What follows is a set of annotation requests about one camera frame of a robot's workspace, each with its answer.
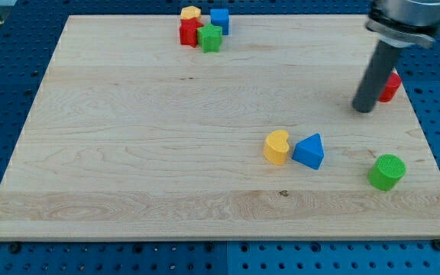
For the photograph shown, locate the blue triangle block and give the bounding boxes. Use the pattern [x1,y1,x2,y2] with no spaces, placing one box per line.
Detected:
[292,133,325,170]

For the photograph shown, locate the red star block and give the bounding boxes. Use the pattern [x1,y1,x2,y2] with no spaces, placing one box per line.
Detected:
[179,18,204,48]

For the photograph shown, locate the blue cube block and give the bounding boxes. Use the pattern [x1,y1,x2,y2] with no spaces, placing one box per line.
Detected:
[210,8,230,35]

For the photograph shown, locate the green star block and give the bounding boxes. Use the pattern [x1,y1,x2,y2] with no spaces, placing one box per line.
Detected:
[197,23,223,53]

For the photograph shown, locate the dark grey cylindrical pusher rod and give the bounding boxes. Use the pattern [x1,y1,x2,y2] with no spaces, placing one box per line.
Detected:
[351,40,403,113]

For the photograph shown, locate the yellow hexagon block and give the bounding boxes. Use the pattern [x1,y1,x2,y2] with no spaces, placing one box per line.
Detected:
[180,5,202,20]

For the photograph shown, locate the light wooden board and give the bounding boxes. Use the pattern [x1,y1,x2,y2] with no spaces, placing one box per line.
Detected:
[0,15,440,241]

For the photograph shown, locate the yellow heart block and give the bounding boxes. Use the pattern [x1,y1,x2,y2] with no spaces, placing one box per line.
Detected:
[263,129,290,166]

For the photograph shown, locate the red circle block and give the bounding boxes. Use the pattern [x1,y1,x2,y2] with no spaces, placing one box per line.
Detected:
[378,72,402,102]

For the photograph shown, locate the green circle block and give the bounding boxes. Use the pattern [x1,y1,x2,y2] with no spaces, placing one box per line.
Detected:
[367,154,406,191]

